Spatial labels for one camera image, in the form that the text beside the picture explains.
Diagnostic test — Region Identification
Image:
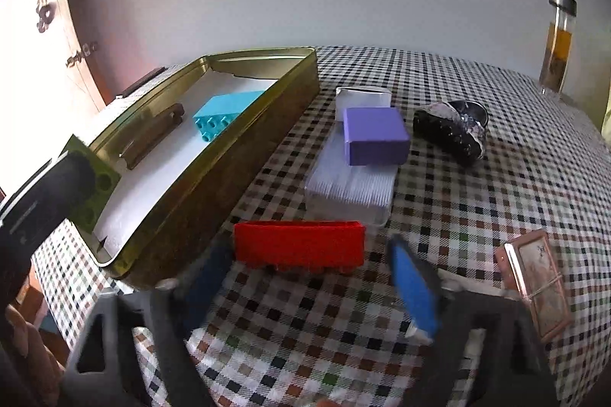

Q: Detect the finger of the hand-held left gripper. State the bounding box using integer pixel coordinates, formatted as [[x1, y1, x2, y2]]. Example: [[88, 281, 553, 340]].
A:
[[26, 151, 96, 240]]

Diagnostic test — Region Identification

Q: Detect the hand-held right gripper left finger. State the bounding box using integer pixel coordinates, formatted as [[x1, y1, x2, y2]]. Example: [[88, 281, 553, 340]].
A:
[[60, 240, 234, 407]]

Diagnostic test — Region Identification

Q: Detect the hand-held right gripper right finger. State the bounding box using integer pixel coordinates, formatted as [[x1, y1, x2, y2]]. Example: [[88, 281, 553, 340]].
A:
[[384, 232, 559, 407]]

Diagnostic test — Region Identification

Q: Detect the green toy brick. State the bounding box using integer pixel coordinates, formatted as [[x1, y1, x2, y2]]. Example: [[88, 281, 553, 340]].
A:
[[61, 135, 121, 242]]

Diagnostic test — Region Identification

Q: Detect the gold tin box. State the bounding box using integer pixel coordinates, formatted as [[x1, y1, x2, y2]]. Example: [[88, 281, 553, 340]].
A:
[[79, 46, 322, 281]]

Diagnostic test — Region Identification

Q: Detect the red toy brick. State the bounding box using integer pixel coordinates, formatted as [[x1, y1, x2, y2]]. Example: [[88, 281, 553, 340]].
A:
[[233, 220, 367, 275]]

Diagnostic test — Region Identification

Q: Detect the purple box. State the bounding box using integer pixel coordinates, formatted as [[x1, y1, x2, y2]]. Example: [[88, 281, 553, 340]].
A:
[[343, 106, 411, 167]]

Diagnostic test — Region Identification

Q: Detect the white cardboard box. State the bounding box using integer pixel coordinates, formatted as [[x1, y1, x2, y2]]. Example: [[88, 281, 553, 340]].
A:
[[334, 86, 393, 123]]

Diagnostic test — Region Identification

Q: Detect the person's left hand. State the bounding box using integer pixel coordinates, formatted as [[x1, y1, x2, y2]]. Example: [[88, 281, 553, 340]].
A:
[[0, 304, 65, 407]]

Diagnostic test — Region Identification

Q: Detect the white paper liner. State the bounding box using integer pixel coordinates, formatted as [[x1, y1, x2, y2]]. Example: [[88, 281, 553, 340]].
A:
[[93, 70, 280, 257]]

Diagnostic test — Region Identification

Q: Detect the wooden door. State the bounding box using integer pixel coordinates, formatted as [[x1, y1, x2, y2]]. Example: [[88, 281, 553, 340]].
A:
[[0, 0, 108, 198]]

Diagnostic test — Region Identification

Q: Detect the brown wooden bar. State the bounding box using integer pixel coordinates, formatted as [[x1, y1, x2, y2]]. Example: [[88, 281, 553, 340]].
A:
[[118, 102, 186, 170]]

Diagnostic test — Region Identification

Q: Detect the checkered tablecloth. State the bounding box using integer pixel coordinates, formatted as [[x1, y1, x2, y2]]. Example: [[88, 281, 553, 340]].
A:
[[31, 45, 611, 407]]

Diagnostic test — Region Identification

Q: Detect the clear plastic box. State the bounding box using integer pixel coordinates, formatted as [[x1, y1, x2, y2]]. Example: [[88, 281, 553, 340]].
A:
[[304, 120, 397, 227]]

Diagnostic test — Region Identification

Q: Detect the pink framed box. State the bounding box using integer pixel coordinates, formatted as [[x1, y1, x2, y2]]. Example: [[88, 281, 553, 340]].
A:
[[494, 229, 572, 343]]

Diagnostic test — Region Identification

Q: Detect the metal door latch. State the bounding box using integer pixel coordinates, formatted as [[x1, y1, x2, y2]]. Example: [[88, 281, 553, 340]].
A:
[[65, 41, 99, 68]]

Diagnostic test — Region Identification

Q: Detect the teal toy brick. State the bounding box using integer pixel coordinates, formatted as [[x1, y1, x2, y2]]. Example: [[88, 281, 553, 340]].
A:
[[193, 90, 265, 143]]

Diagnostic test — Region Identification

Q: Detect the dark door ornament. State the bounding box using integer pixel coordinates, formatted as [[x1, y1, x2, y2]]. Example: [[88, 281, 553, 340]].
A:
[[36, 0, 55, 32]]

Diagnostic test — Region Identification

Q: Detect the glass tea bottle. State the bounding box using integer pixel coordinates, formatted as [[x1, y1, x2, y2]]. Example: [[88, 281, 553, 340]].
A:
[[538, 0, 578, 97]]

